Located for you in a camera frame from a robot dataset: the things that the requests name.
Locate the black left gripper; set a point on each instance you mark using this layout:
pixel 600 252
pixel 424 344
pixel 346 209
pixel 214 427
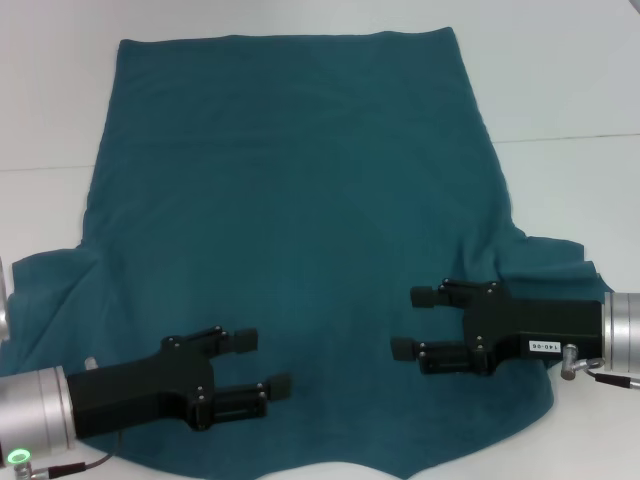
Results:
pixel 130 390

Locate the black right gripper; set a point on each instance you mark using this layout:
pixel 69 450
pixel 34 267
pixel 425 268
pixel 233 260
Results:
pixel 545 325

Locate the blue teal shirt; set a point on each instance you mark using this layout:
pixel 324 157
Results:
pixel 300 200

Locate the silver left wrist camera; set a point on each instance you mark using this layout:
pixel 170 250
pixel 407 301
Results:
pixel 3 300

